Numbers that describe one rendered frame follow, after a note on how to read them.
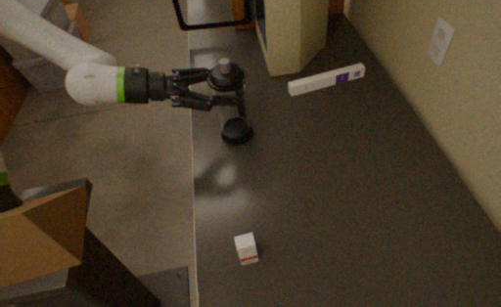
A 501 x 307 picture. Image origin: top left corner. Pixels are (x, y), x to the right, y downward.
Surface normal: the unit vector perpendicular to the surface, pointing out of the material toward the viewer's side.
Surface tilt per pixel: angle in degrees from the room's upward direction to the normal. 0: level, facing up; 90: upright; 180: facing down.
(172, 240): 0
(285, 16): 90
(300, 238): 0
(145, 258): 0
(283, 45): 90
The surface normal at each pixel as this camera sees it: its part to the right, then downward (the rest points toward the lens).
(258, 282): -0.10, -0.66
